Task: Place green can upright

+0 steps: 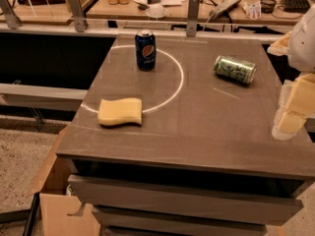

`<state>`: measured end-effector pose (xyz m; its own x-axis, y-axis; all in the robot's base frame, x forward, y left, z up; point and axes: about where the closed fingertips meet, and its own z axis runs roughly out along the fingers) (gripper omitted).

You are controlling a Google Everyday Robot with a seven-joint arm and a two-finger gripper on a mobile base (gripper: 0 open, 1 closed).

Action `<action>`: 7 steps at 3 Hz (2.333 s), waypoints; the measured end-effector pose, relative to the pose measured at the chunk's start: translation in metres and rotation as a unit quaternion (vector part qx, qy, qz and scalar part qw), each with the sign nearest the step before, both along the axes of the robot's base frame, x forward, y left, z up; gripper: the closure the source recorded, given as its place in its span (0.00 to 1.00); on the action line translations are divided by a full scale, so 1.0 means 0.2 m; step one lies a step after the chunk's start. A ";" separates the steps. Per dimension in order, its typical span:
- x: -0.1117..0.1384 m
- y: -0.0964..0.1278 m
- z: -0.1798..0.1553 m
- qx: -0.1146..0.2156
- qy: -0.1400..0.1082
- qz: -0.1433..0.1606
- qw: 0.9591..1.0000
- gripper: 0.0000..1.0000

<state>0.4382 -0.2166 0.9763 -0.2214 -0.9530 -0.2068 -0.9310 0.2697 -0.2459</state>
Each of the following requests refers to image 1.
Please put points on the metal rail bracket right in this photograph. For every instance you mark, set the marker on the metal rail bracket right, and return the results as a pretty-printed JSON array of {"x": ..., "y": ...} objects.
[{"x": 192, "y": 17}]

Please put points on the grey drawer cabinet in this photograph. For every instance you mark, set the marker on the grey drawer cabinet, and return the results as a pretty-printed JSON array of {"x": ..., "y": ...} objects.
[{"x": 203, "y": 162}]

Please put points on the white face mask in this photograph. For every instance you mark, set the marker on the white face mask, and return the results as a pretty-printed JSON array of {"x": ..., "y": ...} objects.
[{"x": 156, "y": 11}]

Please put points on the metal rail bracket left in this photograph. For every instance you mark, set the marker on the metal rail bracket left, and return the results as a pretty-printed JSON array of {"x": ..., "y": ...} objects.
[{"x": 12, "y": 20}]

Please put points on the blue Pepsi can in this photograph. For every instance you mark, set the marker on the blue Pepsi can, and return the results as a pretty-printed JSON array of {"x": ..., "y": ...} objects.
[{"x": 145, "y": 43}]

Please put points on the cardboard box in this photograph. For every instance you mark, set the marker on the cardboard box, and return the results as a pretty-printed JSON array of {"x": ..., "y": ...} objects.
[{"x": 61, "y": 213}]

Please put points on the black keyboard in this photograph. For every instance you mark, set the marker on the black keyboard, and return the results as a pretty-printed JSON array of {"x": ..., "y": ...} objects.
[{"x": 296, "y": 6}]

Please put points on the metal rail bracket middle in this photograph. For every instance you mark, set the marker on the metal rail bracket middle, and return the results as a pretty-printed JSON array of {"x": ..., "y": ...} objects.
[{"x": 79, "y": 17}]

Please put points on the metal rail bracket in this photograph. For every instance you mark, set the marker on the metal rail bracket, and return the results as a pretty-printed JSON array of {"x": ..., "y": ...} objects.
[
  {"x": 12, "y": 20},
  {"x": 79, "y": 17},
  {"x": 192, "y": 17}
]

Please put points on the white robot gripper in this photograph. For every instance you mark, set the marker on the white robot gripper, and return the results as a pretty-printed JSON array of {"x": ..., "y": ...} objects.
[{"x": 303, "y": 46}]

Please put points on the grey power strip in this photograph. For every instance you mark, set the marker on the grey power strip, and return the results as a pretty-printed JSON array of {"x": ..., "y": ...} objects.
[{"x": 225, "y": 6}]

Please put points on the green soda can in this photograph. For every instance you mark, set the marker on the green soda can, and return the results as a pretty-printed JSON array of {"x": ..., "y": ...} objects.
[{"x": 239, "y": 70}]

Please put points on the dark small bowl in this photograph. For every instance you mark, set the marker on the dark small bowl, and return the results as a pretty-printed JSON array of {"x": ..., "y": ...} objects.
[{"x": 268, "y": 6}]

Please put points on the yellow sponge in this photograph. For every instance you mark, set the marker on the yellow sponge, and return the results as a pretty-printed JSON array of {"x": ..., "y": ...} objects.
[{"x": 121, "y": 111}]

